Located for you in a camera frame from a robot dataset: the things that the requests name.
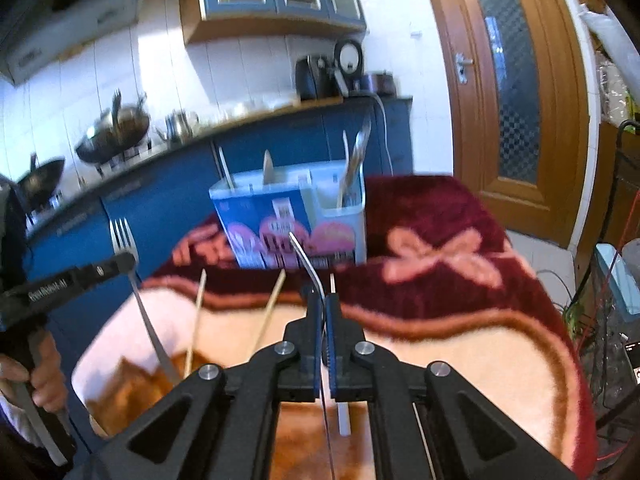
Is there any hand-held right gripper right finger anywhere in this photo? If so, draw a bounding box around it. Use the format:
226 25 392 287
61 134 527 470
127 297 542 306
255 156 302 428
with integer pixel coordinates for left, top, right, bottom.
326 292 578 480

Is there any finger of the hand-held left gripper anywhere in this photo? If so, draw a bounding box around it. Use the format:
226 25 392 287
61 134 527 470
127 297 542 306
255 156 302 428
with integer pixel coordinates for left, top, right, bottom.
95 251 137 284

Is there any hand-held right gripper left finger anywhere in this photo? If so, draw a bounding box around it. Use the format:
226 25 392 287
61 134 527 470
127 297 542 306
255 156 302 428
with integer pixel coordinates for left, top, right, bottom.
75 284 327 480

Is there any wooden chopstick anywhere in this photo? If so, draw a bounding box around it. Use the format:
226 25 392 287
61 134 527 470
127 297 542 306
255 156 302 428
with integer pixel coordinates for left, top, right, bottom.
184 268 207 378
248 269 287 358

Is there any light blue utensil box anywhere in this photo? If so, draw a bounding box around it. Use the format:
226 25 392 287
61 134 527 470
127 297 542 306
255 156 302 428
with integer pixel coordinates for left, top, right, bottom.
209 160 368 271

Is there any white chopstick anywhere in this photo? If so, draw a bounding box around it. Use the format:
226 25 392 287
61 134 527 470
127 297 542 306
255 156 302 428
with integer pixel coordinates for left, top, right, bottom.
218 146 237 192

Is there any silver table knife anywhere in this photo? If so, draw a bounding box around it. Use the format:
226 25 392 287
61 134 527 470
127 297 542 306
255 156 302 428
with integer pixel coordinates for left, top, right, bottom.
347 119 373 208

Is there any person's left hand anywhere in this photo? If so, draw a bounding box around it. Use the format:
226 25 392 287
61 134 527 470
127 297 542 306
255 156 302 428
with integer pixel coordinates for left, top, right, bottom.
0 332 68 413

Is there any small black wok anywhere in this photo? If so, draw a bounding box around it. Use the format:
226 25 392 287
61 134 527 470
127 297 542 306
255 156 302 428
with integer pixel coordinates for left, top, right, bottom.
17 152 67 211

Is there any large black wok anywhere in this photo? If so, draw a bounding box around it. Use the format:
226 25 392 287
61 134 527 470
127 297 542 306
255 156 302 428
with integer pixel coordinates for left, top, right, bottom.
75 89 152 164

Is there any red floral plush blanket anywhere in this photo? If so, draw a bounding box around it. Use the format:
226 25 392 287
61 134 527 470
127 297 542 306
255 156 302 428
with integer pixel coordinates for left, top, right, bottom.
70 175 601 480

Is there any steel kettle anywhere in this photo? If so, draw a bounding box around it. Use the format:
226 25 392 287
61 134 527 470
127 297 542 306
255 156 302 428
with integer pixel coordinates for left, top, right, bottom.
157 109 201 143

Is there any grey range hood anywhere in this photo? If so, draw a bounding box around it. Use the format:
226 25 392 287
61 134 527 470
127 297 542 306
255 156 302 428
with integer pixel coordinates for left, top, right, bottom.
0 0 153 86

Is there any wooden door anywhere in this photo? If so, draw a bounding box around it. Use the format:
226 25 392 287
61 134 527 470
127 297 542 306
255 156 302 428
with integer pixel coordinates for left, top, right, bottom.
417 0 591 248

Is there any black air fryer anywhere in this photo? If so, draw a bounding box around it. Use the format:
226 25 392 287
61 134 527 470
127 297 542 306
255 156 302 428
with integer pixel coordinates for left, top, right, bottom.
295 55 336 101

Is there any light blue plastic container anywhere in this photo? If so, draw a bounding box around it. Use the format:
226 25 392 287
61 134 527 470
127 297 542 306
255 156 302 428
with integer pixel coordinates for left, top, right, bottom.
594 242 640 317

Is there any wooden shelf unit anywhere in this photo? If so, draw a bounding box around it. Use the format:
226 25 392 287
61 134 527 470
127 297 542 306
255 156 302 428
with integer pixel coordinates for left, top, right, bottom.
575 0 640 261

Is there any white plastic bag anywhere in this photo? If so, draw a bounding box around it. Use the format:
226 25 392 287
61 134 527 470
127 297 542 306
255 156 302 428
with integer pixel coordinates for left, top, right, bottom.
577 2 640 91

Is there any white power cable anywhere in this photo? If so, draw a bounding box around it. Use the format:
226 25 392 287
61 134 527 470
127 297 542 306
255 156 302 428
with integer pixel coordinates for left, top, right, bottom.
372 92 396 176

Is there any blue wall cabinet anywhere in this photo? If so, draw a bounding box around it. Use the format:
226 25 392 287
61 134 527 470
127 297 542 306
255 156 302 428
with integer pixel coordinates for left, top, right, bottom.
180 0 368 43

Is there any silver door handle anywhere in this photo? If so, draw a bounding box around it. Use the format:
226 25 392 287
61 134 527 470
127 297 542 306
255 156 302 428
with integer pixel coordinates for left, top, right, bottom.
452 52 474 86

